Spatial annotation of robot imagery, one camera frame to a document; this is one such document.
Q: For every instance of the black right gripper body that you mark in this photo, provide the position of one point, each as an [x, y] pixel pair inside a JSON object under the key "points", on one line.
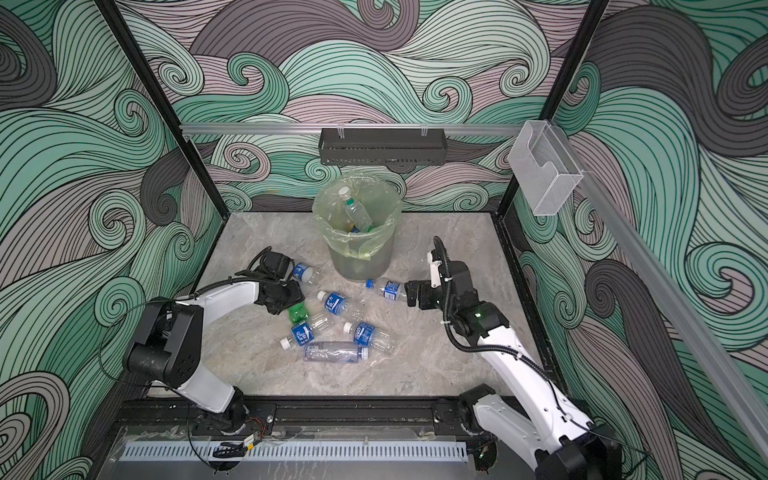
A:
{"points": [[432, 297]]}

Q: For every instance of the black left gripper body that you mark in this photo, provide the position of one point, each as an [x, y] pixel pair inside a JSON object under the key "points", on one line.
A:
{"points": [[286, 296]]}

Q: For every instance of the green Sprite bottle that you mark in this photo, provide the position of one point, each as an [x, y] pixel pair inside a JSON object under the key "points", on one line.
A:
{"points": [[298, 313]]}

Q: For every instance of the pepsi bottle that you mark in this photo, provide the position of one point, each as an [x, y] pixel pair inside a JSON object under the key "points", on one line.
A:
{"points": [[306, 273], [387, 289]]}

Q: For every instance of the clear bottle green white label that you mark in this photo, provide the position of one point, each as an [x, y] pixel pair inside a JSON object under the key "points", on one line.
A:
{"points": [[356, 212]]}

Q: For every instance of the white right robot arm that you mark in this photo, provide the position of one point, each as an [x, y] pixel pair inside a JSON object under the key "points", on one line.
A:
{"points": [[547, 431]]}

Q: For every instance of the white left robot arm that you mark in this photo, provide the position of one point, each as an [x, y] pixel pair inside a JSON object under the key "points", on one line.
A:
{"points": [[167, 342]]}

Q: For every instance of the grey mesh waste bin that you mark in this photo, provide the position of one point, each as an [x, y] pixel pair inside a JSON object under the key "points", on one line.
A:
{"points": [[361, 270]]}

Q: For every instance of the blue label bottle lower left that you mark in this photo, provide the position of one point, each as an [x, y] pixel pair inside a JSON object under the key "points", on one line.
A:
{"points": [[307, 331]]}

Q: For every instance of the white cap blue label bottle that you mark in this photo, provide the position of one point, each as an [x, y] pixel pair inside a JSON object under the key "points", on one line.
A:
{"points": [[340, 305]]}

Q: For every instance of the Pocari bottle centre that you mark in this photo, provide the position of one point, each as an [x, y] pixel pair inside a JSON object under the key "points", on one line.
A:
{"points": [[370, 336]]}

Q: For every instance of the crushed clear bottle front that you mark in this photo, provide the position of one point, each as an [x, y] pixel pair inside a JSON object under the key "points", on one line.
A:
{"points": [[340, 352]]}

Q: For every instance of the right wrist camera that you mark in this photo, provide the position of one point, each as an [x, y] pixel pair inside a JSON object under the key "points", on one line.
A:
{"points": [[435, 260]]}

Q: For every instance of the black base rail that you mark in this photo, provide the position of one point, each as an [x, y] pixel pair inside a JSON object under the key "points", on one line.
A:
{"points": [[442, 416]]}

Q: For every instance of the black perforated wall shelf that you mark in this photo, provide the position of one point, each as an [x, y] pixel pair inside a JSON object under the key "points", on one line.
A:
{"points": [[344, 146]]}

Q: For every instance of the clear acrylic wall holder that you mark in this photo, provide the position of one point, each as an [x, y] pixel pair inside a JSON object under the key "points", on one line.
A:
{"points": [[544, 164]]}

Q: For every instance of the white slotted cable duct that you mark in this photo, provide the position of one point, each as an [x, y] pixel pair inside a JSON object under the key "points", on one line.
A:
{"points": [[418, 451]]}

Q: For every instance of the black left frame post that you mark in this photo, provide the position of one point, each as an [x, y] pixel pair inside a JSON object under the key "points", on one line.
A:
{"points": [[119, 28]]}

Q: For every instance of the black frame post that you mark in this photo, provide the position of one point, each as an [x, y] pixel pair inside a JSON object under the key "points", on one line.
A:
{"points": [[119, 28], [572, 61]]}

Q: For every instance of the black right frame post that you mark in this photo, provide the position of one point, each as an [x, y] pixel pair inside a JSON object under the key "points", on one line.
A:
{"points": [[572, 61]]}

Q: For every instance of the aluminium right rail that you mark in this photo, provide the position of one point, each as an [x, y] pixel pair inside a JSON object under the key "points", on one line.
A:
{"points": [[736, 391]]}

